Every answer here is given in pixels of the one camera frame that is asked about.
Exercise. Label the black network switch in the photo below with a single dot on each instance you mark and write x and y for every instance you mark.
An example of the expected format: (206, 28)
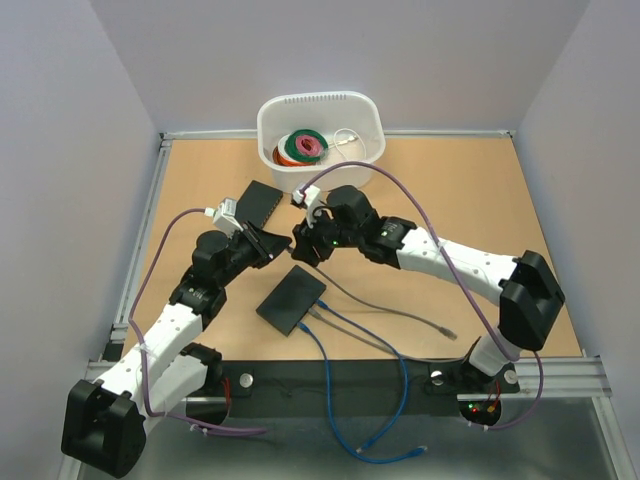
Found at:
(257, 204)
(287, 304)

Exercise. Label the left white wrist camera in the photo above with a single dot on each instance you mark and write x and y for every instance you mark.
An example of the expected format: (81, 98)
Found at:
(223, 216)

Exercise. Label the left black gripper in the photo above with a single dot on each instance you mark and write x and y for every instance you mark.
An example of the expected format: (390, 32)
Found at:
(266, 245)

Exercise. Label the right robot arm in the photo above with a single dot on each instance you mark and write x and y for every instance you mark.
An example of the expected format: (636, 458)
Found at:
(524, 288)

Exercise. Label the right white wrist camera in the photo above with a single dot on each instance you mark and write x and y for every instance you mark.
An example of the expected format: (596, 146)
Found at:
(308, 199)

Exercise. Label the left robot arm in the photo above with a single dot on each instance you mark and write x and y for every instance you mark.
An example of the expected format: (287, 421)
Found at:
(107, 421)

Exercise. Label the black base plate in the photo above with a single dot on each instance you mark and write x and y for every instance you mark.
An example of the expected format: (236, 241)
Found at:
(297, 389)

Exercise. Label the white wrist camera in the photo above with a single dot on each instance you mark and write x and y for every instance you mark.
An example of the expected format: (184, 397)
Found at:
(308, 199)
(223, 216)

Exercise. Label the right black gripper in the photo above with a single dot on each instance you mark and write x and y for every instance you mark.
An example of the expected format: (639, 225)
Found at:
(307, 235)

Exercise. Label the white plastic bin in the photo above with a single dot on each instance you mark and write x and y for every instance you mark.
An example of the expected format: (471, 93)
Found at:
(348, 122)

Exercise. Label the aluminium table frame rail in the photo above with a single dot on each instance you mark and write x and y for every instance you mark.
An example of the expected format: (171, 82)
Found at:
(473, 190)

